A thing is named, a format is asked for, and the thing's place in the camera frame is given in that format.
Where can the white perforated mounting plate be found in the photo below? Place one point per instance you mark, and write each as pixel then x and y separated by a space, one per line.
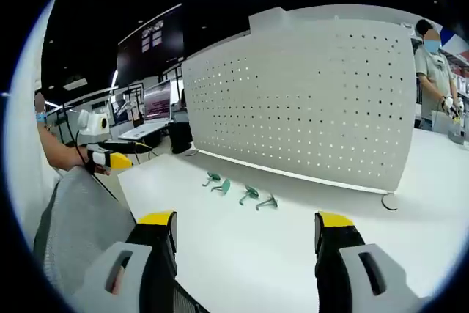
pixel 293 107

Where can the person's left hand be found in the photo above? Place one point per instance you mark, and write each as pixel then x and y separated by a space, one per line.
pixel 88 161

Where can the dark wall display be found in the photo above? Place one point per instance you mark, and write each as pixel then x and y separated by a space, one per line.
pixel 161 56

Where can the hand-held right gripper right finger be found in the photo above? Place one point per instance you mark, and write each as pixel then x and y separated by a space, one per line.
pixel 340 254

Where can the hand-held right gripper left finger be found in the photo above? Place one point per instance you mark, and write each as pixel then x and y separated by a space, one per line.
pixel 146 254

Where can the white desk partition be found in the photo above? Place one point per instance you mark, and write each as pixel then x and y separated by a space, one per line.
pixel 311 16

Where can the small grey block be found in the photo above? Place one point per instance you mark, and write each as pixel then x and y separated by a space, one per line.
pixel 456 137

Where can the black cylindrical object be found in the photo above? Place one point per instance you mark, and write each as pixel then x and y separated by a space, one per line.
pixel 179 137

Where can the white side table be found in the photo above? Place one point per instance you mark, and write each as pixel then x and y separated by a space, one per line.
pixel 144 129

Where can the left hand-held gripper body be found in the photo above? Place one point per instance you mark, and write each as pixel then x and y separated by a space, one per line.
pixel 91 126

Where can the green hook assembly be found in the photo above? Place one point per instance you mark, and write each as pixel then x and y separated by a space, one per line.
pixel 267 203
pixel 225 187
pixel 212 178
pixel 250 194

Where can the lit monitor screen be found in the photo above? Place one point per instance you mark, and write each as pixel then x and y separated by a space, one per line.
pixel 157 102

